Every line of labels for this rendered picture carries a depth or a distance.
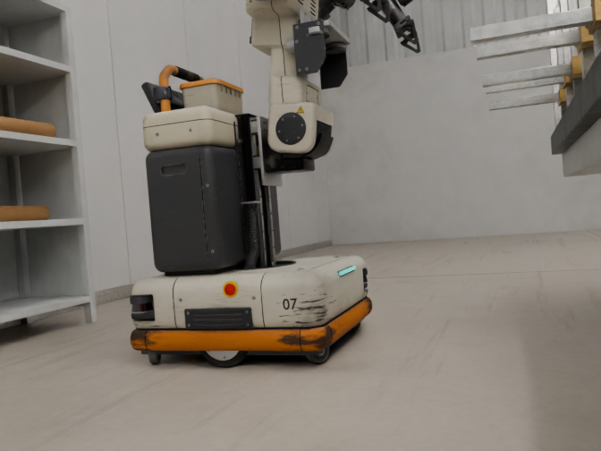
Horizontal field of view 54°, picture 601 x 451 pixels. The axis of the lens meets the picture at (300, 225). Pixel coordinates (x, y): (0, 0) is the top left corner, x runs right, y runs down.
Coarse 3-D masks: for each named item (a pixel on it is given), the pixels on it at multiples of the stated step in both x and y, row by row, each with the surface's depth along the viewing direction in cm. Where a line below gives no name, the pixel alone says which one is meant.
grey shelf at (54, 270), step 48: (0, 0) 268; (48, 0) 277; (0, 48) 248; (48, 48) 296; (0, 96) 301; (48, 96) 297; (0, 144) 264; (48, 144) 275; (0, 192) 297; (48, 192) 299; (0, 240) 295; (48, 240) 301; (0, 288) 293; (48, 288) 302
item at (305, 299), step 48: (144, 288) 189; (192, 288) 182; (240, 288) 177; (288, 288) 171; (336, 288) 184; (144, 336) 188; (192, 336) 182; (240, 336) 177; (288, 336) 171; (336, 336) 180
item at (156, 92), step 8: (144, 88) 206; (152, 88) 207; (160, 88) 199; (168, 88) 199; (152, 96) 205; (160, 96) 199; (168, 96) 199; (176, 96) 222; (152, 104) 205; (160, 104) 204; (176, 104) 211
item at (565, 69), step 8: (560, 64) 171; (568, 64) 170; (504, 72) 176; (512, 72) 175; (520, 72) 174; (528, 72) 174; (536, 72) 173; (544, 72) 172; (552, 72) 172; (560, 72) 171; (568, 72) 170; (488, 80) 178; (496, 80) 177; (504, 80) 176; (512, 80) 175; (520, 80) 175; (528, 80) 175
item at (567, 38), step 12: (540, 36) 149; (552, 36) 148; (564, 36) 147; (576, 36) 146; (480, 48) 154; (492, 48) 153; (504, 48) 152; (516, 48) 151; (528, 48) 150; (540, 48) 150; (552, 48) 151
